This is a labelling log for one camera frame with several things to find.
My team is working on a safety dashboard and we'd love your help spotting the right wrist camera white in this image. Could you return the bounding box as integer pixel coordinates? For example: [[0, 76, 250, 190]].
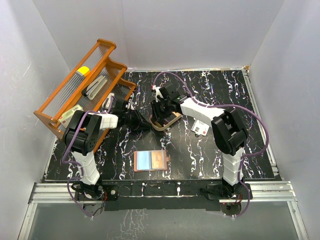
[[151, 85, 164, 102]]

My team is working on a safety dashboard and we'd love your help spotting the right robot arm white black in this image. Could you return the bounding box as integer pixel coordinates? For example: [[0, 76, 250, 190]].
[[150, 83, 248, 199]]

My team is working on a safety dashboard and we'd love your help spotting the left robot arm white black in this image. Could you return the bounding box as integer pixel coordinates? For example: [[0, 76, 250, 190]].
[[61, 95, 151, 200]]

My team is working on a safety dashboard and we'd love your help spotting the green white staples box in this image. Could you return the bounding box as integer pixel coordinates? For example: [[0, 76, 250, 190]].
[[59, 104, 83, 128]]

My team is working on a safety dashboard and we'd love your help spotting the beige oval tray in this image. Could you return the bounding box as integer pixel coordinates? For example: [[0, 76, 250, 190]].
[[149, 112, 182, 132]]

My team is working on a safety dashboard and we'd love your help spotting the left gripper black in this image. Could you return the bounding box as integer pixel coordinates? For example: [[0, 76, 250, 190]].
[[123, 109, 152, 131]]

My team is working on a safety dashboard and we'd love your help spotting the small white stapler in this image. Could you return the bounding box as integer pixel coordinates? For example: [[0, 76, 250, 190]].
[[101, 92, 115, 110]]

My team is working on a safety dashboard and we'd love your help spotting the orange wooden shelf rack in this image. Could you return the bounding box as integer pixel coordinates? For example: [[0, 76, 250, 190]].
[[34, 38, 137, 140]]

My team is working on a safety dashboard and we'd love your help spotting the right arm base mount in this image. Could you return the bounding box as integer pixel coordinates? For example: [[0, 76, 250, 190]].
[[199, 182, 253, 204]]

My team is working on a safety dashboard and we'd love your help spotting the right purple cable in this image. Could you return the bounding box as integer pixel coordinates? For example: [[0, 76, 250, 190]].
[[151, 71, 271, 217]]

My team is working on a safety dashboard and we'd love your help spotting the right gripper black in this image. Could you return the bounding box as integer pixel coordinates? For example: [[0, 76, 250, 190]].
[[151, 98, 172, 123]]

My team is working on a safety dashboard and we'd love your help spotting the white printed paper packet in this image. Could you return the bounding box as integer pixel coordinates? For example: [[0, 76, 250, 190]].
[[191, 119, 210, 136]]

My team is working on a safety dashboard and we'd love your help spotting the grey black stapler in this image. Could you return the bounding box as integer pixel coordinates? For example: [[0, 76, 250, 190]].
[[81, 75, 107, 100]]

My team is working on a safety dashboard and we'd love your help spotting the yellow grey eraser block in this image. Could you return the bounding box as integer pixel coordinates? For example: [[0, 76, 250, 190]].
[[76, 66, 91, 78]]

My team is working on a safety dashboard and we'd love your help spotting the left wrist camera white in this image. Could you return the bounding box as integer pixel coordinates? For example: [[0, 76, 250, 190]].
[[125, 100, 135, 111]]

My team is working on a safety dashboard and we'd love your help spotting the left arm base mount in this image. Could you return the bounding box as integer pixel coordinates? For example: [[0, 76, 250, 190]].
[[71, 182, 119, 217]]

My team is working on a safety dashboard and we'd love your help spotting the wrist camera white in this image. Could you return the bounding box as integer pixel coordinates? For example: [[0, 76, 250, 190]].
[[125, 100, 135, 111], [151, 85, 164, 102]]

